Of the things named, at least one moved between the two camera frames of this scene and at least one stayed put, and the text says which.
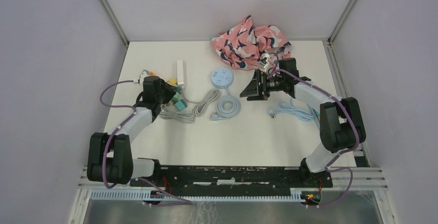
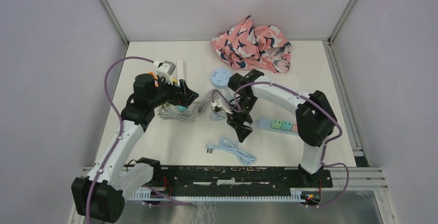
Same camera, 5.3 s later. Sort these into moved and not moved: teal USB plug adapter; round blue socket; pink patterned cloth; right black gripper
Moved: right black gripper
Not moved: pink patterned cloth; round blue socket; teal USB plug adapter
